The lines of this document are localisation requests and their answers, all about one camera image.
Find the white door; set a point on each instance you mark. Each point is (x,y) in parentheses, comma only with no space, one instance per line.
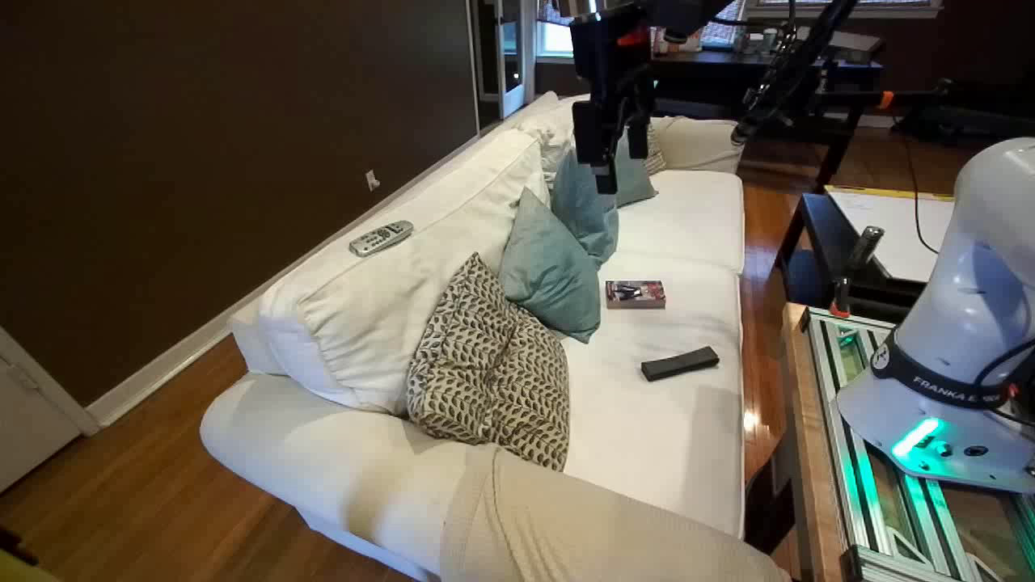
(28,416)

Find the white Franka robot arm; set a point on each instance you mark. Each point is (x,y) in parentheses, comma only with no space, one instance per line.
(964,326)

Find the black low table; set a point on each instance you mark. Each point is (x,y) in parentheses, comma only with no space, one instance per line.
(826,255)

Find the grey remote control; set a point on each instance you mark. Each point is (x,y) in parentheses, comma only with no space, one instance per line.
(379,237)

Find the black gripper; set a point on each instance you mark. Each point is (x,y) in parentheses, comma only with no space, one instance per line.
(600,131)

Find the leaf patterned pillow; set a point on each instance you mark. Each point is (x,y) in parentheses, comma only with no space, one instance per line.
(488,373)

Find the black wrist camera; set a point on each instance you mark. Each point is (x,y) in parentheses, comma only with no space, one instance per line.
(604,52)

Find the white sofa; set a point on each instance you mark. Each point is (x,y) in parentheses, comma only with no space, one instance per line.
(648,430)

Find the teal pillow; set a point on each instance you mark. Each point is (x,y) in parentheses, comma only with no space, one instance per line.
(551,275)
(587,212)
(634,182)

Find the aluminium frame robot table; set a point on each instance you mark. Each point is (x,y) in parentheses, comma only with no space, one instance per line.
(862,430)

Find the black remote control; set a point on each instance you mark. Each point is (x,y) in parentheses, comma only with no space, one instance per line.
(680,365)

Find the black desk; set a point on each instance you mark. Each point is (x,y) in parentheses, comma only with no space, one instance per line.
(777,77)

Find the white sofa back cushion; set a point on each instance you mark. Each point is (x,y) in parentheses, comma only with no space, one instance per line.
(376,301)

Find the beige sofa armrest cover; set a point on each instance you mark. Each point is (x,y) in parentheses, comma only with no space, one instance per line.
(584,528)

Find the white floor mat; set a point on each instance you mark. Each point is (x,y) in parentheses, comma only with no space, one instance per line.
(890,229)

